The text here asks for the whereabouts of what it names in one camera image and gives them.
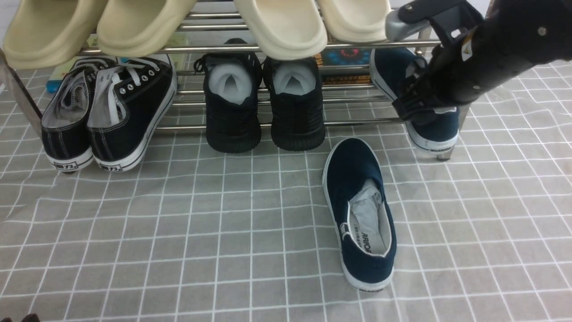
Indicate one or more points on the left black canvas sneaker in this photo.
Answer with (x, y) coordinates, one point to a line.
(64, 131)

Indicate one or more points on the black canvas sneaker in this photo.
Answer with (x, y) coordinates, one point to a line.
(129, 101)
(64, 131)

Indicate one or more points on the grey grid floor cloth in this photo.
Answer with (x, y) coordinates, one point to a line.
(198, 236)

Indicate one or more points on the left black knit sneaker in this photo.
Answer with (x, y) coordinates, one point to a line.
(231, 84)

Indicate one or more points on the black knit sneaker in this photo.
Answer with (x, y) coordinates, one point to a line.
(296, 100)
(231, 84)

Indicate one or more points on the khaki rubber slipper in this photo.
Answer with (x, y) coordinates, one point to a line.
(48, 33)
(138, 28)

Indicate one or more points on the right cream rubber slipper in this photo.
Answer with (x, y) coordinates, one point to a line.
(355, 21)

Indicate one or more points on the stainless steel shoe rack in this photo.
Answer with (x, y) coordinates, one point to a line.
(120, 86)

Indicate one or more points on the left cream rubber slipper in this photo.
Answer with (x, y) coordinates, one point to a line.
(285, 29)

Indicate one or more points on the left khaki rubber slipper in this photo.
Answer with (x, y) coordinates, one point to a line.
(48, 33)

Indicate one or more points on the right black canvas sneaker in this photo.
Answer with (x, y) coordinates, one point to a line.
(129, 101)

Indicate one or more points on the cream rubber slipper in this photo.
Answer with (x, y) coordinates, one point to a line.
(355, 21)
(285, 29)

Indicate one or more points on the navy slip-on shoe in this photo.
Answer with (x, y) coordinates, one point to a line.
(434, 132)
(354, 191)

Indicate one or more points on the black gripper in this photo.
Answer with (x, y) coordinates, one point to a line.
(452, 20)

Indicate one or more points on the dark object bottom left corner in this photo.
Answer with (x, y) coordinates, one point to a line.
(32, 317)

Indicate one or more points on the right khaki rubber slipper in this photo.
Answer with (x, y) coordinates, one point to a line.
(138, 28)

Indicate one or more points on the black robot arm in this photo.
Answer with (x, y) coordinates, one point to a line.
(477, 54)

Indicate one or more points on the right black knit sneaker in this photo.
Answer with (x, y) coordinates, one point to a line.
(296, 100)

